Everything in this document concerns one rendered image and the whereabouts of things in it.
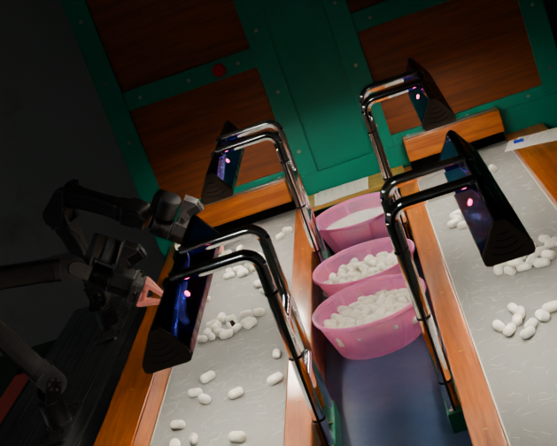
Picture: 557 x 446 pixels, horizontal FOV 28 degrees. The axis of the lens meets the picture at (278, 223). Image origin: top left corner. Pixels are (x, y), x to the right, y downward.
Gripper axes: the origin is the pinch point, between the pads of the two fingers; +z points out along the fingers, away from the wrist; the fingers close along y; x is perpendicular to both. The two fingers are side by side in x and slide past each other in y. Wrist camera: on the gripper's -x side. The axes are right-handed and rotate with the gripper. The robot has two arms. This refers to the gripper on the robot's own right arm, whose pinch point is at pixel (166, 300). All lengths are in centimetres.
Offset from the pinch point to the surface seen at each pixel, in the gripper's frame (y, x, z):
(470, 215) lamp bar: -74, -63, 42
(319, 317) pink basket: -15.4, -14.9, 33.8
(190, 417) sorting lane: -44.2, 4.6, 12.5
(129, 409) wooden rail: -36.3, 11.7, 0.1
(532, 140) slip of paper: 67, -58, 85
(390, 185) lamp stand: -54, -59, 31
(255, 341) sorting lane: -13.6, -3.3, 22.4
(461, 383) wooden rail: -71, -33, 54
